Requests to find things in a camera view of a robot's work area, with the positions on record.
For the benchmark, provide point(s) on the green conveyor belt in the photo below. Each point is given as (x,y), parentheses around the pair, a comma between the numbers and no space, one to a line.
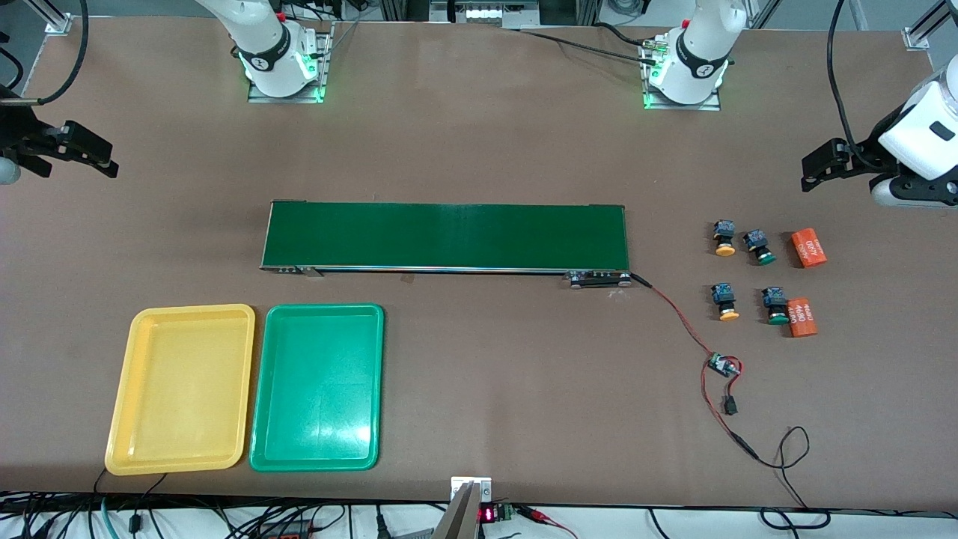
(449,236)

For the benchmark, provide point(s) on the yellow mushroom push button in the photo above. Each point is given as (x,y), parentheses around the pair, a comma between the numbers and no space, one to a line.
(724,238)
(724,297)

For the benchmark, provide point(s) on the small black inline connector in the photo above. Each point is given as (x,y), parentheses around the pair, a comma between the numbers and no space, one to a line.
(730,406)

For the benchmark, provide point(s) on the aluminium frame profile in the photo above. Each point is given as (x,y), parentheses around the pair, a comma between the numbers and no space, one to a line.
(917,37)
(60,22)

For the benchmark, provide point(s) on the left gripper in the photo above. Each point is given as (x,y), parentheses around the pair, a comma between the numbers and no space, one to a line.
(870,152)

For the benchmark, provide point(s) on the grey power strip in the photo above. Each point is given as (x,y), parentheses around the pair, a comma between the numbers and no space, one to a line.
(483,13)

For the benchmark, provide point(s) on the red digit display module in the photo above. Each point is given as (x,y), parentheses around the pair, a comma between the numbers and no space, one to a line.
(488,514)

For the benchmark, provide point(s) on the small motor controller board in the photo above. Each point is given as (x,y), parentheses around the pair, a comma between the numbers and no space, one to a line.
(722,364)

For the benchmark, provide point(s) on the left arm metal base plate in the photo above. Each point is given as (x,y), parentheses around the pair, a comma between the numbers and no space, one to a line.
(677,107)

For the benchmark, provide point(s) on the green mushroom push button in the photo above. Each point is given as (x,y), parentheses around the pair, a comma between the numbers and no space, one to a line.
(774,301)
(757,243)

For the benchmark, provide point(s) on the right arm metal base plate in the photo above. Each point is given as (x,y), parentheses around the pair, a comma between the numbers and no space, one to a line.
(284,99)

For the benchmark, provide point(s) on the green plastic tray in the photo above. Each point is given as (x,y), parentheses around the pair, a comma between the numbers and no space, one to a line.
(318,389)

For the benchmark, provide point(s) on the orange cylinder white print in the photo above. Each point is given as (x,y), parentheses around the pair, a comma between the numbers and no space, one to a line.
(809,248)
(802,318)

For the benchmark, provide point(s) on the yellow plastic tray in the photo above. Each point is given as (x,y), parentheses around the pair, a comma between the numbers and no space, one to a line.
(179,389)

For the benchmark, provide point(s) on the silver camera mount bracket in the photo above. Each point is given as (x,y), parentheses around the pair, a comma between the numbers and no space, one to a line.
(468,516)

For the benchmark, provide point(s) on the red clip lead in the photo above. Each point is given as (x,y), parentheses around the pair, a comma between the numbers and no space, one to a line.
(539,515)

